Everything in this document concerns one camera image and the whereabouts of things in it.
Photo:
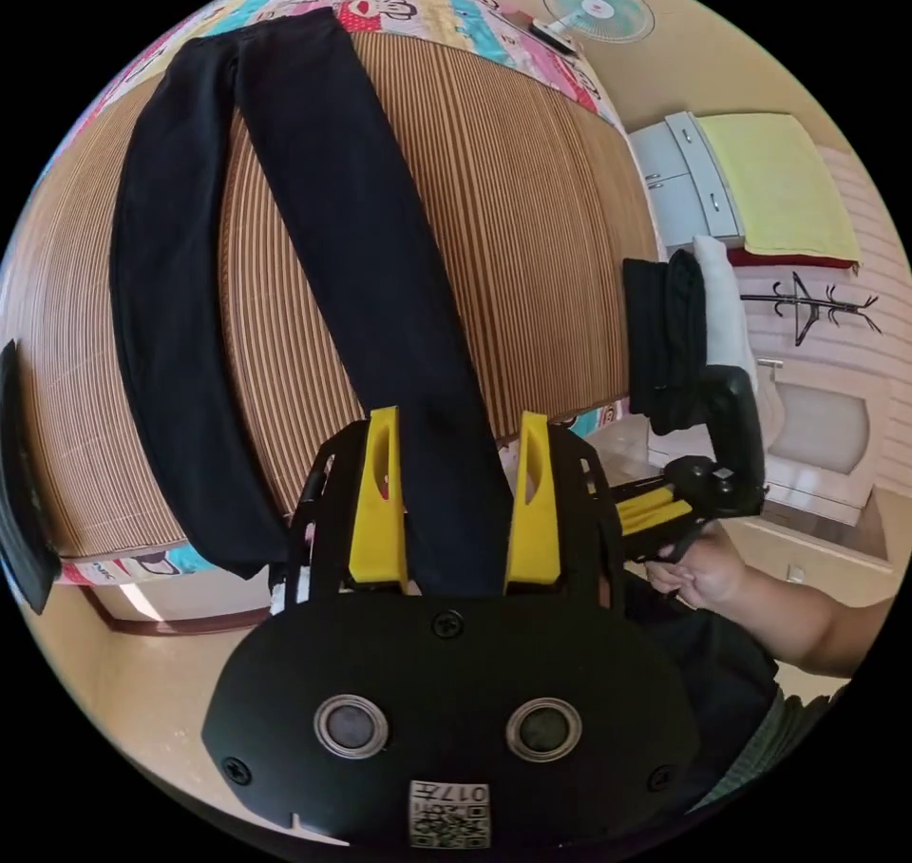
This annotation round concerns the person's right hand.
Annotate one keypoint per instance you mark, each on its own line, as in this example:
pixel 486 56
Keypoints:
pixel 702 578

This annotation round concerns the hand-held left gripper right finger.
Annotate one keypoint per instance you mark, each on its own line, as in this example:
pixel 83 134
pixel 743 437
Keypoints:
pixel 536 528

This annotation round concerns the black pants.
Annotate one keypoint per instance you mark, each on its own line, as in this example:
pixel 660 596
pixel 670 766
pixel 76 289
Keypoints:
pixel 342 236

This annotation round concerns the yellow cloth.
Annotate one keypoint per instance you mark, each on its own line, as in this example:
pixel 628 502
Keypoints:
pixel 777 186

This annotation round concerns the white and teal fan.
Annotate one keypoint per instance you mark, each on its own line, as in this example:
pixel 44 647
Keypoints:
pixel 598 9

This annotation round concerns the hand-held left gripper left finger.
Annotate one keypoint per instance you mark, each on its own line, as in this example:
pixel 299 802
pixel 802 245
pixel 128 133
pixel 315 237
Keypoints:
pixel 378 521

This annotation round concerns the person's right forearm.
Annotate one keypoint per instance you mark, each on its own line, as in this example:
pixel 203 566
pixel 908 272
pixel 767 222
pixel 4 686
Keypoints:
pixel 798 628

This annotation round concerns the bed with woven mat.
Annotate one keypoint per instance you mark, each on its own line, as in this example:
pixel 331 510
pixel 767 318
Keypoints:
pixel 513 236

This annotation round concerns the black coat rack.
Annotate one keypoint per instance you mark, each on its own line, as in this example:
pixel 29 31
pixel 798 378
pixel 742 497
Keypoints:
pixel 805 305

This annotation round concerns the pile of clothes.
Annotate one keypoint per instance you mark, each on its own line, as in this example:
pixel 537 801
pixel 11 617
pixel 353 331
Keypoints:
pixel 663 343

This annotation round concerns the person's body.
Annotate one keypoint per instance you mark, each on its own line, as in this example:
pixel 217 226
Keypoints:
pixel 727 685

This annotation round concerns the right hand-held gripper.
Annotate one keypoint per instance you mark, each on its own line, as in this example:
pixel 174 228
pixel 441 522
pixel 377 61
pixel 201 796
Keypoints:
pixel 716 494

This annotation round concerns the pale grey cupboard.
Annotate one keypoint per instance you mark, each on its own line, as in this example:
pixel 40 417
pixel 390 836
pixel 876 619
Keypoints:
pixel 677 189

